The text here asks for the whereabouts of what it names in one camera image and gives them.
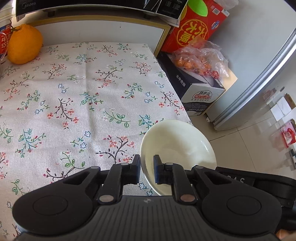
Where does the cream bowl large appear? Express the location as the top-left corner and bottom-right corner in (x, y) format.
(140, 120), (217, 195)

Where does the person's right hand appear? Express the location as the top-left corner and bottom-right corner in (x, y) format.
(276, 229), (296, 241)

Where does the floral tablecloth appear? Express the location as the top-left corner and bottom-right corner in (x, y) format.
(1, 42), (190, 240)

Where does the black white Ganten carton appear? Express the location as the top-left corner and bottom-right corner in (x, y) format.
(157, 52), (237, 116)

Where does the plastic bag of small oranges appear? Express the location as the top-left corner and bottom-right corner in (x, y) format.
(171, 36), (229, 79)

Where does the red gift box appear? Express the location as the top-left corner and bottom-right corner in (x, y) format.
(161, 0), (229, 53)

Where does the white gold-trimmed cabinet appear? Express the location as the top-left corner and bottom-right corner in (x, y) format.
(29, 15), (170, 55)

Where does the silver refrigerator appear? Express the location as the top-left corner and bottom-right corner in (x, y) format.
(206, 1), (295, 131)

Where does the large orange citrus on table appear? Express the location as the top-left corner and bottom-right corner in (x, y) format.
(7, 24), (43, 65)

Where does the black microwave oven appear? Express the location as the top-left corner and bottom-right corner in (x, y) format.
(16, 1), (187, 21)

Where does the red white paper cup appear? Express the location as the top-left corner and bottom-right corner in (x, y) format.
(0, 15), (13, 63)

